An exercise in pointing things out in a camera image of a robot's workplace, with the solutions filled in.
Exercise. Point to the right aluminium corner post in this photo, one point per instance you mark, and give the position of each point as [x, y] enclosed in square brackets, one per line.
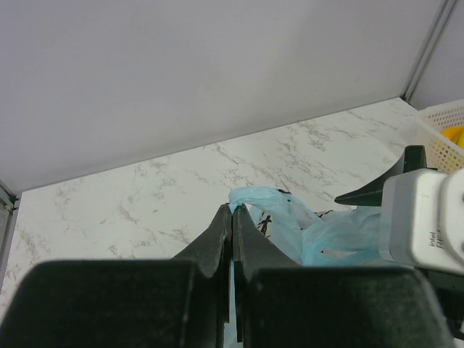
[435, 32]

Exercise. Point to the light blue plastic bag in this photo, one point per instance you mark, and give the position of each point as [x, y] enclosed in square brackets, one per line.
[313, 239]

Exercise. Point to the left aluminium corner post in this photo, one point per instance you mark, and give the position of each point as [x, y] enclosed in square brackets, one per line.
[9, 207]

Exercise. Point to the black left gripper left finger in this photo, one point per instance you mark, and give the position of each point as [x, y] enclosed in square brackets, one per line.
[206, 309]

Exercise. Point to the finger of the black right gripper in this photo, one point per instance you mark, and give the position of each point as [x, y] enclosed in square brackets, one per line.
[370, 195]

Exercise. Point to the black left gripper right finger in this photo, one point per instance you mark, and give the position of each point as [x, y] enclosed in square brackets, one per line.
[256, 263]

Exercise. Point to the aluminium corner post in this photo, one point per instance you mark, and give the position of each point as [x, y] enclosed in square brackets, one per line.
[9, 207]
[435, 32]

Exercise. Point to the yellow fake banana bunch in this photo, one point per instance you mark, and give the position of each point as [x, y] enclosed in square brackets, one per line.
[455, 135]

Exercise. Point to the white plastic fruit basket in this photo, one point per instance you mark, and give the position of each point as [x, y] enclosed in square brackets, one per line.
[441, 153]

